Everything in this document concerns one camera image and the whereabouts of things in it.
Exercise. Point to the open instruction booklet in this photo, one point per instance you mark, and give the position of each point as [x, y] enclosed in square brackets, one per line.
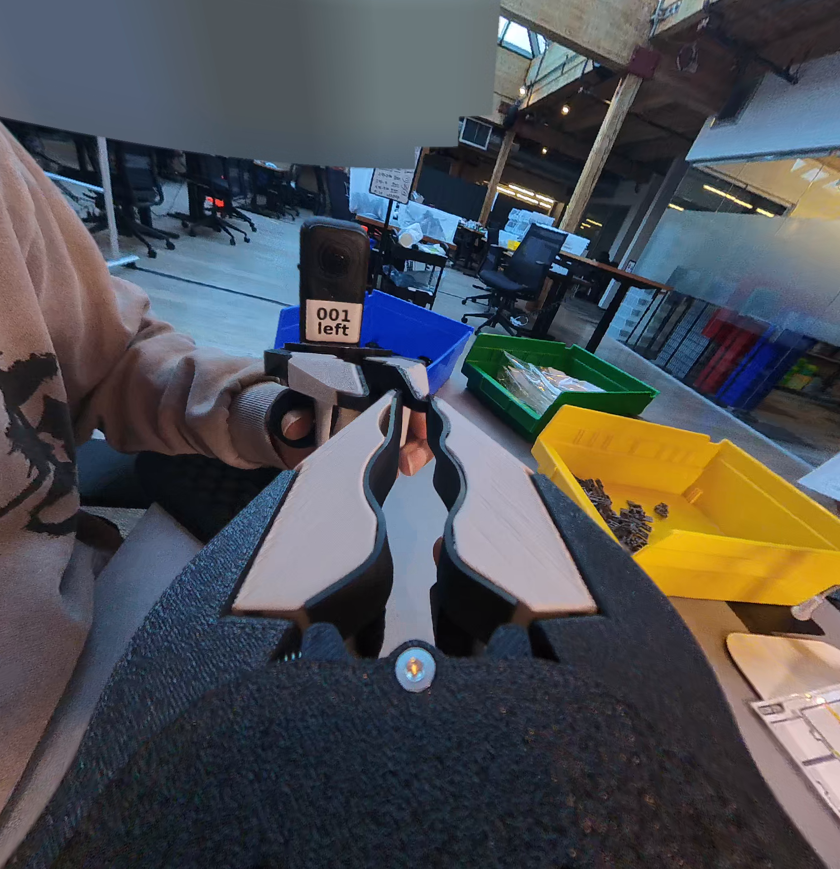
[834, 475]

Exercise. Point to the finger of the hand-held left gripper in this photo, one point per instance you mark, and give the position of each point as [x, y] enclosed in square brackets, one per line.
[324, 377]
[411, 377]

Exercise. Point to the person's left hand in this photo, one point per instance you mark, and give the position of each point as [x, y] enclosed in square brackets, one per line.
[416, 448]

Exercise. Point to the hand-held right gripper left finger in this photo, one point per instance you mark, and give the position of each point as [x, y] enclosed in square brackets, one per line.
[311, 536]

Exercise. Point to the whiteboard sign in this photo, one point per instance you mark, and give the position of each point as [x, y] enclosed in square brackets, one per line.
[392, 184]

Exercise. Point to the stack of coloured storage bins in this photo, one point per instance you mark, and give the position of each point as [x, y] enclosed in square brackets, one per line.
[732, 353]

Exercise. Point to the stack of clear storage boxes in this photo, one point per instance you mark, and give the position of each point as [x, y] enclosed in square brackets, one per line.
[528, 221]

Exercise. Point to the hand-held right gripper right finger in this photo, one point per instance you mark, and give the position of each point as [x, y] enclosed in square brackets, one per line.
[515, 543]

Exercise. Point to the beige book stand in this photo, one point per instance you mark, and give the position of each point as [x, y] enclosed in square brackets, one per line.
[786, 662]

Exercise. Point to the bundle of clear bags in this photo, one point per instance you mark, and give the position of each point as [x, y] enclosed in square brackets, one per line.
[549, 383]

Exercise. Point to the grey desk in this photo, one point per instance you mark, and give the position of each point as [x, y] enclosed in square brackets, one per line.
[732, 747]

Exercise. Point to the green plastic bin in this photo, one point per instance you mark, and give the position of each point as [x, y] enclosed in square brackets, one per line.
[494, 380]

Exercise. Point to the white plastic sheet cover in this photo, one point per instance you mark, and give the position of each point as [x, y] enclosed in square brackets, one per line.
[426, 217]

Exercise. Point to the yellow plastic bin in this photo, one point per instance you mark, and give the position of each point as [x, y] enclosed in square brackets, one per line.
[732, 543]

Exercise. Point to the wooden background table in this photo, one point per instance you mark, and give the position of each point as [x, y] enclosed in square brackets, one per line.
[617, 271]

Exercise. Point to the person's hoodie torso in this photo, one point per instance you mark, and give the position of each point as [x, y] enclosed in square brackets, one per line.
[26, 475]

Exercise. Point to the heap of dark grey bricks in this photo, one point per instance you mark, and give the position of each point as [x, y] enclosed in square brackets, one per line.
[623, 519]

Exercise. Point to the blue plastic bin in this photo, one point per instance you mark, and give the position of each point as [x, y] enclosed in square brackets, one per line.
[406, 332]

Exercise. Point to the person's left forearm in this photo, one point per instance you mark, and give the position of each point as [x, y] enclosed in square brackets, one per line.
[189, 394]

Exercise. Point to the black utility cart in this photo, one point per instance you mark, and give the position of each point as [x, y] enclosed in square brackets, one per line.
[420, 258]

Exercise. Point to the sticker sheet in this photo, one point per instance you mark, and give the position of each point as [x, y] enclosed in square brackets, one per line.
[814, 753]

